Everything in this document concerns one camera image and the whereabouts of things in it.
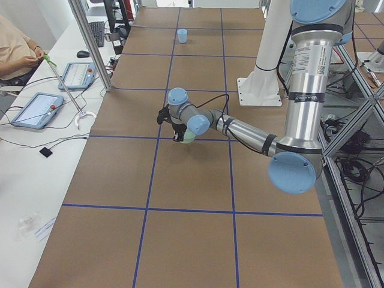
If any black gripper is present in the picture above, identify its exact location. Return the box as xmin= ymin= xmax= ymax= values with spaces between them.
xmin=172 ymin=123 xmax=186 ymax=142

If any green ceramic bowl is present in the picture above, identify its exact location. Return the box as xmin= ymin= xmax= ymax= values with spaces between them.
xmin=181 ymin=129 xmax=196 ymax=144

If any light blue plastic cup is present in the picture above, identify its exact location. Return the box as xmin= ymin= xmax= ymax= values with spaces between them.
xmin=177 ymin=29 xmax=188 ymax=44

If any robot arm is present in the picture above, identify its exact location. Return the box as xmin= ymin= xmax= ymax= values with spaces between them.
xmin=157 ymin=1 xmax=355 ymax=194

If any white central pillar base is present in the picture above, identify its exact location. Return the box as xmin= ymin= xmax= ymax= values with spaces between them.
xmin=237 ymin=0 xmax=292 ymax=107

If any metal reacher grabber stick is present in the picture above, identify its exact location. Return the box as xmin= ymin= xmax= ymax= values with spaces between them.
xmin=43 ymin=54 xmax=97 ymax=130

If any far blue teach pendant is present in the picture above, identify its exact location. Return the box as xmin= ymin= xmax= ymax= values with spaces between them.
xmin=62 ymin=62 xmax=96 ymax=90

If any blue teach pendant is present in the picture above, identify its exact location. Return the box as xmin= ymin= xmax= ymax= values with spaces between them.
xmin=11 ymin=92 xmax=64 ymax=130
xmin=62 ymin=62 xmax=96 ymax=90

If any black computer mouse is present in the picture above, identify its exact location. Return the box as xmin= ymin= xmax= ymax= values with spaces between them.
xmin=76 ymin=50 xmax=90 ymax=58

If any small black square pad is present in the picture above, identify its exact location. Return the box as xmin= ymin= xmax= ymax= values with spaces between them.
xmin=39 ymin=147 xmax=53 ymax=158

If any black keyboard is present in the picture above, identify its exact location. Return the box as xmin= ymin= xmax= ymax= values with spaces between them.
xmin=89 ymin=21 xmax=104 ymax=47

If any near blue teach pendant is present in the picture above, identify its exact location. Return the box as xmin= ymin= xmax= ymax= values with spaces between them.
xmin=11 ymin=92 xmax=64 ymax=130

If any person in beige shirt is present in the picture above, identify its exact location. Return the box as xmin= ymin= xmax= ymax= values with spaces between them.
xmin=1 ymin=16 xmax=46 ymax=86

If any clear plastic bag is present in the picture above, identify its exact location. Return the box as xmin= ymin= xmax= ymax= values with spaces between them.
xmin=15 ymin=212 xmax=41 ymax=241

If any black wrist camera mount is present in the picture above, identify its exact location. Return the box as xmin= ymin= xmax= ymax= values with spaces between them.
xmin=157 ymin=106 xmax=172 ymax=125

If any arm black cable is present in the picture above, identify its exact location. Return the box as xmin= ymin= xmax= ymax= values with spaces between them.
xmin=193 ymin=94 xmax=238 ymax=142

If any aluminium frame post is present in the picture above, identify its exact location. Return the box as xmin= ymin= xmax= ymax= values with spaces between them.
xmin=68 ymin=0 xmax=112 ymax=92

